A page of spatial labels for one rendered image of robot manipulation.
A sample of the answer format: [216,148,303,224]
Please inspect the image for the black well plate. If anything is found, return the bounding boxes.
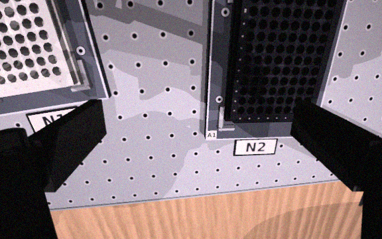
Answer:
[224,0,344,123]

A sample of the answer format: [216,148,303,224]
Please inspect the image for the white label plate with black border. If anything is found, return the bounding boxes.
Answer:
[233,138,278,156]
[25,106,78,133]

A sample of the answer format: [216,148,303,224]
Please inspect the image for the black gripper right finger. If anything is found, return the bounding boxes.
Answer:
[290,100,382,239]

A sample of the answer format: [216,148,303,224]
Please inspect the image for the white perforated plate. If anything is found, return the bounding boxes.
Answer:
[0,0,83,98]

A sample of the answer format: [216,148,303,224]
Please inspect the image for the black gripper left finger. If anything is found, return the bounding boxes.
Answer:
[0,99,107,239]

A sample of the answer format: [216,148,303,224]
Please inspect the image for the light grey perforated base plate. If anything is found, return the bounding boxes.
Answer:
[45,0,382,212]

